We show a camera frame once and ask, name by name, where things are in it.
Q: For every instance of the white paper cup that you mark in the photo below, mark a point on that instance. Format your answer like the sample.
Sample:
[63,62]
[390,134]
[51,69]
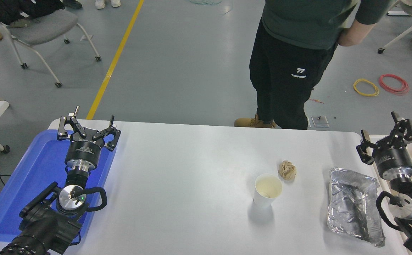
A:
[262,200]

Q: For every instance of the black jacket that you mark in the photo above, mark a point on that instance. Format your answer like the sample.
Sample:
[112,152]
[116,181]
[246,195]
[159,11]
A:
[21,9]

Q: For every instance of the person's left forearm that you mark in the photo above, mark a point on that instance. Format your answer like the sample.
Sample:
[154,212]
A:
[355,35]

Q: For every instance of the crumpled tan paper ball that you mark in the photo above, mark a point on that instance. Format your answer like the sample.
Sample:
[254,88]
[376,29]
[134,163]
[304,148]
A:
[287,170]

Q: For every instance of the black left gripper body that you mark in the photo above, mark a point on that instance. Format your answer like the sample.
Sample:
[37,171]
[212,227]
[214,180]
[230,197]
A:
[84,151]

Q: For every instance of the grey wheeled chair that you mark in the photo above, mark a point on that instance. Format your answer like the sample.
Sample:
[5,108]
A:
[39,24]

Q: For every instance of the crumpled silver foil tray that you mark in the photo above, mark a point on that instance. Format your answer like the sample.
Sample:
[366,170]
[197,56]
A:
[355,209]

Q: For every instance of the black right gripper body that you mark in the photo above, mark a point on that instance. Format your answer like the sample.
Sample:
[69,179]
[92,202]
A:
[394,159]

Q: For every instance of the person's white shoe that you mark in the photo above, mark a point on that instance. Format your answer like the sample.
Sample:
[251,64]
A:
[115,3]
[100,3]

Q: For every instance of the white-framed wheeled chair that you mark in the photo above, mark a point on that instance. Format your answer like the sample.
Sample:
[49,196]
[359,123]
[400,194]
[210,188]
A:
[410,30]

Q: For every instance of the blue plastic tray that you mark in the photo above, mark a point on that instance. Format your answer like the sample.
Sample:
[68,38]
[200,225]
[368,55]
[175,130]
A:
[32,177]

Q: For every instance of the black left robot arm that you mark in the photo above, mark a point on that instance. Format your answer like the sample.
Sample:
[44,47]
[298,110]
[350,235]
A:
[46,226]

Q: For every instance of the clear floor plate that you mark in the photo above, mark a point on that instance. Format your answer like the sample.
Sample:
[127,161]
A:
[320,123]

